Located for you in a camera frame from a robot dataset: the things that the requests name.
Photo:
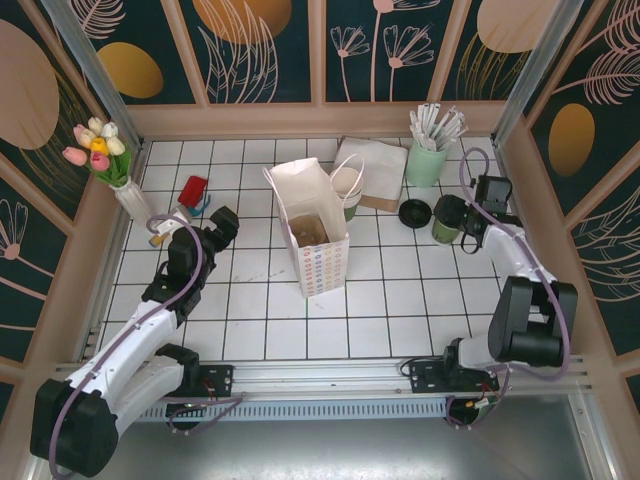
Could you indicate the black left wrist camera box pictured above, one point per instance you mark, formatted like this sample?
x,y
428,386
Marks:
x,y
185,250

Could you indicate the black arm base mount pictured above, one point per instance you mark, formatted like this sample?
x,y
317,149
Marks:
x,y
425,375
220,380

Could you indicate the aluminium side rail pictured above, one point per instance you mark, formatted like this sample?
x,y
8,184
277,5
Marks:
x,y
94,345

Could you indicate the green paper coffee cup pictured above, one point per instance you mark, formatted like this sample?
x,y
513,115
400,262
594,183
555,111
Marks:
x,y
445,235

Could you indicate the stack of green paper cups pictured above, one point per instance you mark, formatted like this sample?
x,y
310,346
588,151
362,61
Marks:
x,y
350,192

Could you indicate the mint green straw holder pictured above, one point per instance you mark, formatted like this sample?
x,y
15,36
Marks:
x,y
425,167

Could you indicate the white printed paper bag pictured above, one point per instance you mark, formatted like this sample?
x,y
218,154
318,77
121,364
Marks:
x,y
320,270

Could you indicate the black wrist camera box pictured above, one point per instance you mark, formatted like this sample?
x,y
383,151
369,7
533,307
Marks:
x,y
495,195
185,250

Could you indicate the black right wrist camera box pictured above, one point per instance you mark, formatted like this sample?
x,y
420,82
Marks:
x,y
495,195

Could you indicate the grey metal panel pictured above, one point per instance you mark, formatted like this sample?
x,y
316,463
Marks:
x,y
320,450

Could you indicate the white ribbed ceramic vase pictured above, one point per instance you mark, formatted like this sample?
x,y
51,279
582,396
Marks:
x,y
132,202

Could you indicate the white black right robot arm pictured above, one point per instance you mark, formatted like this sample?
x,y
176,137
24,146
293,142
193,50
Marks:
x,y
515,255

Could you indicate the aluminium mounting rail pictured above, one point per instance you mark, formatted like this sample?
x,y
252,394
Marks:
x,y
320,382

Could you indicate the artificial tulip bouquet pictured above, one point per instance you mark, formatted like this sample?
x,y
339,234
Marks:
x,y
102,150

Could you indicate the aluminium frame post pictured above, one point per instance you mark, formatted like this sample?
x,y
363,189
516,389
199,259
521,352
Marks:
x,y
540,55
87,55

